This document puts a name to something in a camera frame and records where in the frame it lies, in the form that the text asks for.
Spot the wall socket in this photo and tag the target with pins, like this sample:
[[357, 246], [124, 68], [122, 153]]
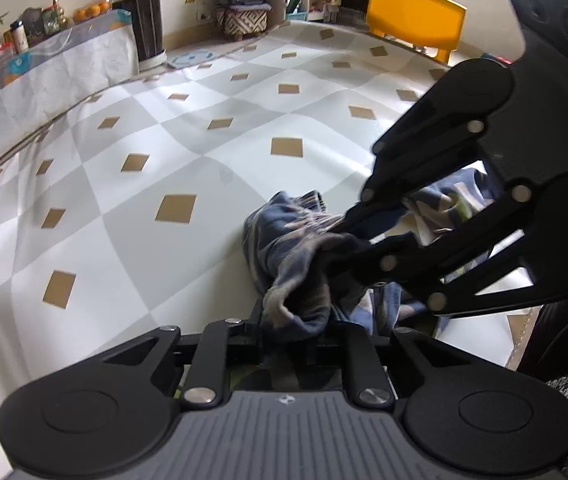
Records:
[[204, 14]]

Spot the monstera plant in black pot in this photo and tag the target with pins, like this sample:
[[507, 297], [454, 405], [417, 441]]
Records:
[[144, 25]]

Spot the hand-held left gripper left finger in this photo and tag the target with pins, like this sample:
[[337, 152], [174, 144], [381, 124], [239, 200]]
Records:
[[251, 340]]

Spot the golden bottle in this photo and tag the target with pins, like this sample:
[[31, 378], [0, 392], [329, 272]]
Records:
[[58, 7]]

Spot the blue letter-print pants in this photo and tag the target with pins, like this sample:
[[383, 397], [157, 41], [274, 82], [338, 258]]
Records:
[[289, 260]]

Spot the side table with patterned tablecloth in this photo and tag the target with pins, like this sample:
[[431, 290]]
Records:
[[54, 75]]

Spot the red-lid food container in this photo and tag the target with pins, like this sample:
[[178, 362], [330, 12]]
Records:
[[1, 55]]

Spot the patterned woven basket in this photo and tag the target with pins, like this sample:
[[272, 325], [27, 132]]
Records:
[[241, 22]]

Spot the yellow plastic chair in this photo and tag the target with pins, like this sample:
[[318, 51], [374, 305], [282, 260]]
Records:
[[414, 15]]

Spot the round pale blue scale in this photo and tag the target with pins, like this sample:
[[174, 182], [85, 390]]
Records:
[[190, 57]]

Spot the white thermos bottle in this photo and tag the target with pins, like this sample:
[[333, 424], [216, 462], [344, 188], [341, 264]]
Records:
[[20, 35]]

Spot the grey picture frame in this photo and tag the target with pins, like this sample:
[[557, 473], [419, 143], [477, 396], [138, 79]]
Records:
[[33, 25]]

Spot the grey white checkered mat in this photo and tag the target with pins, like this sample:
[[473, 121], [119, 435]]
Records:
[[114, 260]]

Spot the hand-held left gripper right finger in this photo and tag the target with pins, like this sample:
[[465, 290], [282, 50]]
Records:
[[326, 347]]

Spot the tray of oranges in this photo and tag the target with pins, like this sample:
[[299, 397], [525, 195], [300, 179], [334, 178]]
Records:
[[91, 10]]

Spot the green glass jar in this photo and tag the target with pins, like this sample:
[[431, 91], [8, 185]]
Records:
[[48, 24]]

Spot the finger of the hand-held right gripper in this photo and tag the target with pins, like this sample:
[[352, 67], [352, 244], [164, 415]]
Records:
[[414, 265], [439, 120]]

